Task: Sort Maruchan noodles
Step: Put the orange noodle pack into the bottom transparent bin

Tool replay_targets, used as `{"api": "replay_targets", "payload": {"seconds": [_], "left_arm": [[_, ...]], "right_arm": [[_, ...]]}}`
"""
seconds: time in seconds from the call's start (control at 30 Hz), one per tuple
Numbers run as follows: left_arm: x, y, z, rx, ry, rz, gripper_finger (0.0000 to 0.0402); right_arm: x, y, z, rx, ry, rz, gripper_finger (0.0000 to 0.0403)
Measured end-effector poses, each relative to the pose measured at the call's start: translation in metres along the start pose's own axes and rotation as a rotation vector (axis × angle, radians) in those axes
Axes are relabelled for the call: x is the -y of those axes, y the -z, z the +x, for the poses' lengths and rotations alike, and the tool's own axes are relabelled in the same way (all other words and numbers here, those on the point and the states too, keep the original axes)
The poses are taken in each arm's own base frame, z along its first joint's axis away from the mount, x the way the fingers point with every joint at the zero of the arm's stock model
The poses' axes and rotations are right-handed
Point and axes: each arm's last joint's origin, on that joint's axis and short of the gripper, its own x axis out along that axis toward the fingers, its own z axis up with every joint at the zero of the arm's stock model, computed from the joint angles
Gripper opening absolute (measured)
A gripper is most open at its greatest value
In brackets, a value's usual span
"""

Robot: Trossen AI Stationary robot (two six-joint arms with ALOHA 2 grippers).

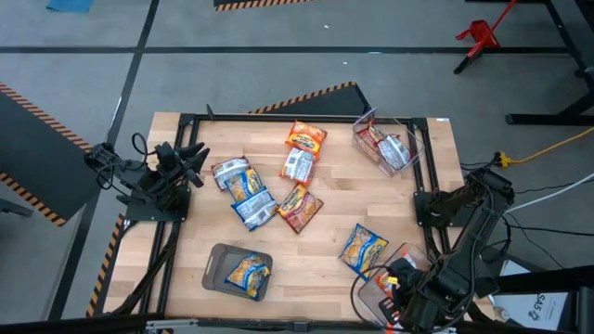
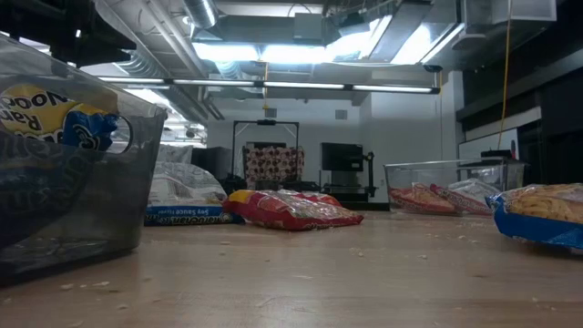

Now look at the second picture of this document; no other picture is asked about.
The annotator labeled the long ceiling light fixture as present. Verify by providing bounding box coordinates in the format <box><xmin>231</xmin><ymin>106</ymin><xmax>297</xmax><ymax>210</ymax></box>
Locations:
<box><xmin>97</xmin><ymin>76</ymin><xmax>441</xmax><ymax>96</ymax></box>

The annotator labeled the gray plastic bin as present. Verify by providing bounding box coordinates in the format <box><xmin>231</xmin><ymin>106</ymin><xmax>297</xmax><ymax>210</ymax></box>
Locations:
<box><xmin>0</xmin><ymin>34</ymin><xmax>169</xmax><ymax>286</ymax></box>

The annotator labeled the red Maruchan noodle packet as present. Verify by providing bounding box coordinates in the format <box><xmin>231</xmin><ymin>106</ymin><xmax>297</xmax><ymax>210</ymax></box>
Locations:
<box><xmin>222</xmin><ymin>189</ymin><xmax>364</xmax><ymax>231</ymax></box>
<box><xmin>430</xmin><ymin>178</ymin><xmax>502</xmax><ymax>216</ymax></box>
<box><xmin>389</xmin><ymin>182</ymin><xmax>459</xmax><ymax>214</ymax></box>

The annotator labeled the black metal frame stand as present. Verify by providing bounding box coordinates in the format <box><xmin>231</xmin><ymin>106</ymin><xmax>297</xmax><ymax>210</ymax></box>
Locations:
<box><xmin>230</xmin><ymin>119</ymin><xmax>301</xmax><ymax>192</ymax></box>

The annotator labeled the dark cabinet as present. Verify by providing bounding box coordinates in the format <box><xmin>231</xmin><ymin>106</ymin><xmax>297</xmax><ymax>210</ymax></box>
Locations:
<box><xmin>190</xmin><ymin>146</ymin><xmax>234</xmax><ymax>192</ymax></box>

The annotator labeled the round metal air duct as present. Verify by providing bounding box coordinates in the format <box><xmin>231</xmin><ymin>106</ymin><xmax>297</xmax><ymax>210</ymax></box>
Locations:
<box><xmin>181</xmin><ymin>0</ymin><xmax>220</xmax><ymax>29</ymax></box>

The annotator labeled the bright ceiling light panel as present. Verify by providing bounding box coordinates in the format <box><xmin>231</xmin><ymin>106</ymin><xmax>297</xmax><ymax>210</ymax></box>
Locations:
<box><xmin>190</xmin><ymin>40</ymin><xmax>332</xmax><ymax>65</ymax></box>

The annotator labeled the blue Maruchan noodle packet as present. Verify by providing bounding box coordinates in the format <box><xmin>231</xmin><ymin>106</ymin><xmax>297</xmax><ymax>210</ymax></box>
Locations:
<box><xmin>144</xmin><ymin>161</ymin><xmax>246</xmax><ymax>228</ymax></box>
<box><xmin>485</xmin><ymin>182</ymin><xmax>583</xmax><ymax>251</ymax></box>
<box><xmin>0</xmin><ymin>83</ymin><xmax>120</xmax><ymax>247</ymax></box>

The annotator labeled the black monitor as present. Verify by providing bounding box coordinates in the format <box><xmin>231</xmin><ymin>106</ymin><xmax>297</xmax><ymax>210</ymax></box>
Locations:
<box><xmin>321</xmin><ymin>142</ymin><xmax>364</xmax><ymax>172</ymax></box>

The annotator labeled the clear plastic bin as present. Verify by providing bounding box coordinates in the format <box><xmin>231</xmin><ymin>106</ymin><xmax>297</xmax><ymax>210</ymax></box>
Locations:
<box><xmin>384</xmin><ymin>158</ymin><xmax>527</xmax><ymax>216</ymax></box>

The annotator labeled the orange Maruchan noodle packet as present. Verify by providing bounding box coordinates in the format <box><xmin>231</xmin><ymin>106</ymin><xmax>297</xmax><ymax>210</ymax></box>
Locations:
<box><xmin>278</xmin><ymin>189</ymin><xmax>343</xmax><ymax>209</ymax></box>

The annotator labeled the yellow hanging cable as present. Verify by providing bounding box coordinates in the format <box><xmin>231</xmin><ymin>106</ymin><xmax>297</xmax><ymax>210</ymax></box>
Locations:
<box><xmin>496</xmin><ymin>0</ymin><xmax>514</xmax><ymax>149</ymax></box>

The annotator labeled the red dotted patterned cloth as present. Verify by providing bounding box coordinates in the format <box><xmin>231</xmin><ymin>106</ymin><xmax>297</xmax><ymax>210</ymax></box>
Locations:
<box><xmin>244</xmin><ymin>145</ymin><xmax>305</xmax><ymax>190</ymax></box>

